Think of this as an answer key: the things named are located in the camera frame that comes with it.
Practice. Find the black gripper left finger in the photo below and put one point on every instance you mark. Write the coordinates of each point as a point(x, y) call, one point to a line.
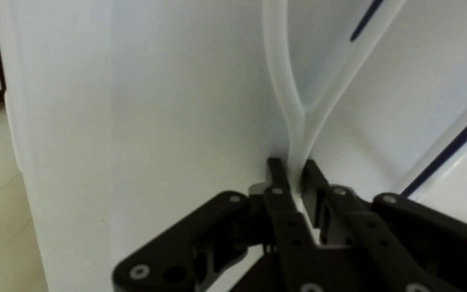
point(202, 238)

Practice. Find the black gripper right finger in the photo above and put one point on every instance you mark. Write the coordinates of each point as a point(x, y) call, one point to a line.
point(406, 238)

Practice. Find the white plastic clothes hanger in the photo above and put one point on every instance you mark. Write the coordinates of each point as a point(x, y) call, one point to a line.
point(292, 116)

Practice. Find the white plastic storage bin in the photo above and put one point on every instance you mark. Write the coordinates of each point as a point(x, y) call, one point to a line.
point(163, 108)

